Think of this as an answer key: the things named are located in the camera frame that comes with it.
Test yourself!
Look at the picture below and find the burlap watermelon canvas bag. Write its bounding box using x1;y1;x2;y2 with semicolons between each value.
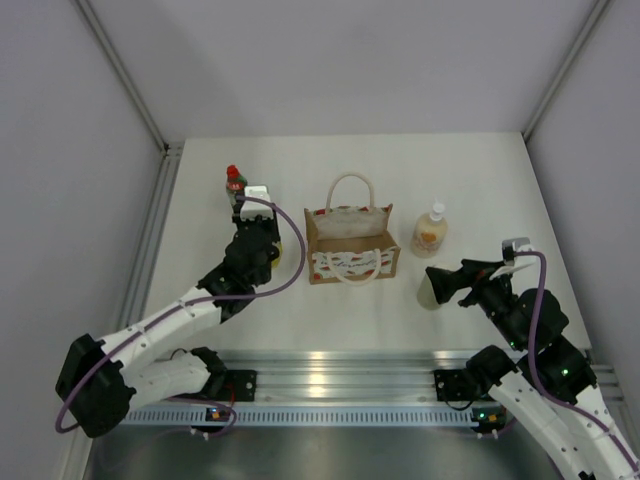
304;172;401;286

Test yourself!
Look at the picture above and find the cream pump lotion bottle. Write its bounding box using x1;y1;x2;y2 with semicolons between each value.
410;200;448;258

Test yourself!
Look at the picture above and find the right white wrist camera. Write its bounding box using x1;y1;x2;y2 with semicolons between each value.
490;237;535;280

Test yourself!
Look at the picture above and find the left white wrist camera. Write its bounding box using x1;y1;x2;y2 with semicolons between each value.
239;185;274;221

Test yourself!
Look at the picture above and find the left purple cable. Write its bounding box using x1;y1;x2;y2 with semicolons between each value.
53;195;307;441

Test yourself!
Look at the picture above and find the black mounting plate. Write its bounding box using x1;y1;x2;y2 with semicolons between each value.
223;370;258;403
433;369;475;403

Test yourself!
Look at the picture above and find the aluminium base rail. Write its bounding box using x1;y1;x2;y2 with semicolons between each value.
77;349;626;406

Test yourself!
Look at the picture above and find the left aluminium frame post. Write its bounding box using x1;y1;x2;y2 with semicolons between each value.
72;1;184;326

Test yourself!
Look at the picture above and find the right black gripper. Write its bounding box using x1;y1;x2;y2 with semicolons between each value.
425;257;525;350

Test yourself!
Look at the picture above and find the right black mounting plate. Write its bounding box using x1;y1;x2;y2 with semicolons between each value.
433;369;475;403

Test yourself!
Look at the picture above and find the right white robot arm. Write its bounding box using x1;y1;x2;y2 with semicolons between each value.
425;260;639;479

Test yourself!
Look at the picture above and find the white slotted cable duct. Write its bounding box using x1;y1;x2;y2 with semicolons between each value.
122;405;506;428

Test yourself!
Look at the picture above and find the right aluminium frame post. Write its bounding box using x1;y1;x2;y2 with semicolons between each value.
521;0;615;144

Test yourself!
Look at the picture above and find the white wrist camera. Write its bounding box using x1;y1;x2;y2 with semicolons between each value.
239;185;274;221
490;237;535;280

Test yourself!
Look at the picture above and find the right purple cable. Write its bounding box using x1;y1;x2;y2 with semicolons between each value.
509;249;640;466

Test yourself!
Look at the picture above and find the purple cable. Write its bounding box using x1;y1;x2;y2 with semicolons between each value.
53;195;307;441
509;249;640;466

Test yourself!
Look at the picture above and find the aluminium frame post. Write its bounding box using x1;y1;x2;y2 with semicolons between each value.
521;0;615;144
72;1;184;326

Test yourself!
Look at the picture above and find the yellow red-capped bottle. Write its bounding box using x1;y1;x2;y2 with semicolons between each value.
271;242;283;269

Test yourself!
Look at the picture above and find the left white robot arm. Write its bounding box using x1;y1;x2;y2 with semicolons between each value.
55;207;280;438

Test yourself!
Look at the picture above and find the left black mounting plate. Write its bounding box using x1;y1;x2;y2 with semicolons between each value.
223;370;258;403

